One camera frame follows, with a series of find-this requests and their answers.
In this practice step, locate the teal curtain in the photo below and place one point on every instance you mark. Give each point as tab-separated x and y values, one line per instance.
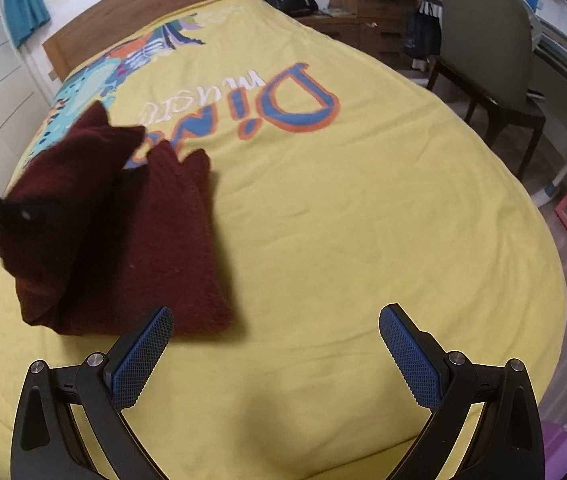
23	18

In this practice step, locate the wooden drawer cabinet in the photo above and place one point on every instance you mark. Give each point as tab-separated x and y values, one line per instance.
376	27

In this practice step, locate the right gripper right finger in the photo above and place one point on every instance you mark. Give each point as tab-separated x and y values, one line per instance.
507	442

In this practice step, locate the grey-green chair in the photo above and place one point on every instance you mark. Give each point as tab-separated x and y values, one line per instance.
487	52

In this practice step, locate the dark red knit sweater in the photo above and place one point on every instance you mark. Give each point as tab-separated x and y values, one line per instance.
94	245

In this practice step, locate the wooden headboard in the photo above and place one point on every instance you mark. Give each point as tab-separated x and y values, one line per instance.
100	26

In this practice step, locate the yellow dino print bedsheet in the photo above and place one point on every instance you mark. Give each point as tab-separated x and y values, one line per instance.
339	187

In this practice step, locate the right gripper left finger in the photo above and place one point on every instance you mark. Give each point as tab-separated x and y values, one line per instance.
46	441

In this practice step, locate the dark blue tote bag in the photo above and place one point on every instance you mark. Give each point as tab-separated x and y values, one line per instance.
423	36

